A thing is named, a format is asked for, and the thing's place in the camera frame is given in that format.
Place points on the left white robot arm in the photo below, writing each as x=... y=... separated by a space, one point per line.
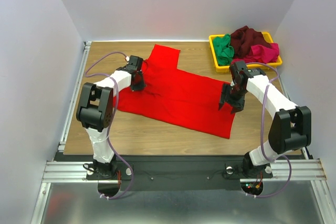
x=96 y=110

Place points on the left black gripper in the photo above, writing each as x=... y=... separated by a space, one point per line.
x=140 y=87

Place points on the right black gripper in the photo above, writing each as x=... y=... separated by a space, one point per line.
x=233 y=97

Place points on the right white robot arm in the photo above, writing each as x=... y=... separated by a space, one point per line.
x=291 y=124

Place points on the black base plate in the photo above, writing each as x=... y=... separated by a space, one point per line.
x=173 y=173

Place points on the magenta t shirt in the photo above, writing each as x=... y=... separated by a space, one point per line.
x=261 y=54

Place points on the red t shirt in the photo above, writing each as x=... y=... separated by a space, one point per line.
x=178 y=97

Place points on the maroon t shirt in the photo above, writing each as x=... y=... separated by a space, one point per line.
x=242 y=39

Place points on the aluminium frame rail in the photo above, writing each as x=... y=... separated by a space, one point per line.
x=68 y=171

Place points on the green t shirt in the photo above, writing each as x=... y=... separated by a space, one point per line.
x=223 y=50

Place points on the yellow plastic bin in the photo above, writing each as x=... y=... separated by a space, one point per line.
x=225 y=69

